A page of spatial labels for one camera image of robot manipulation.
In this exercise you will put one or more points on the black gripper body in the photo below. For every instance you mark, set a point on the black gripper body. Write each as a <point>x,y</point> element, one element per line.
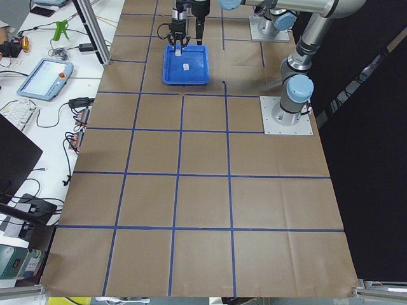
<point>179,27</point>
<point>200,9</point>

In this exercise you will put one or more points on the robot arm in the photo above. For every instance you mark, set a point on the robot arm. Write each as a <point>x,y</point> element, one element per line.
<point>297,86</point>
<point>179,12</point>

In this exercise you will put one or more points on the blue plastic tray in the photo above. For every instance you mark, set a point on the blue plastic tray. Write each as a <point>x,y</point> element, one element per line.
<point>190,67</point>

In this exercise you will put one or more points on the black power adapter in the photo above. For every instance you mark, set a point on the black power adapter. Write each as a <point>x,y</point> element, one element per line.
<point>86,47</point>

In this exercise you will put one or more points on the teach pendant tablet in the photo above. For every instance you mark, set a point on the teach pendant tablet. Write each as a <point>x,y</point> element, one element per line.
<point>46,80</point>

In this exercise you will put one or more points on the brown paper table cover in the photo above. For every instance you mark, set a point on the brown paper table cover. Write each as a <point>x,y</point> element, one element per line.
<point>177,190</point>

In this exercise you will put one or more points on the white keyboard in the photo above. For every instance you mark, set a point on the white keyboard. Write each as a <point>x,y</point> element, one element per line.
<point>20,114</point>

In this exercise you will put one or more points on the black monitor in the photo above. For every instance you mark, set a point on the black monitor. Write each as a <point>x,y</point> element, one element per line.
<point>19,155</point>

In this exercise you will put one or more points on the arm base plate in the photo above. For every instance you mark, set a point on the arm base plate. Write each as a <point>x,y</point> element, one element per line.
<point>263,30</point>
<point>276,121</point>

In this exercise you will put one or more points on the aluminium frame post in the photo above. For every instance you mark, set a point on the aluminium frame post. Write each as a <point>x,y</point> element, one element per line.
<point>90,23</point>

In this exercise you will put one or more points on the green handled reacher grabber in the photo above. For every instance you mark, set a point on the green handled reacher grabber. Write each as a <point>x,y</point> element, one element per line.
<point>61,29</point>

